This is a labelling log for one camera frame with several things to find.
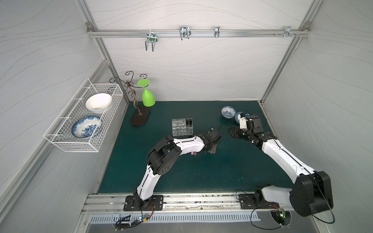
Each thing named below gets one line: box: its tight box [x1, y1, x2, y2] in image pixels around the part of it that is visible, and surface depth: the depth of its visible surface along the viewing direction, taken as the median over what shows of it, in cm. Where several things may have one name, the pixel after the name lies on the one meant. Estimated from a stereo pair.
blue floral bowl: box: [220, 105, 237, 119], surface depth 113 cm
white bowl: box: [85, 93, 112, 115], surface depth 73 cm
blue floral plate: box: [71, 115, 102, 139], surface depth 65 cm
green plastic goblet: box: [137, 78, 156, 108], surface depth 94 cm
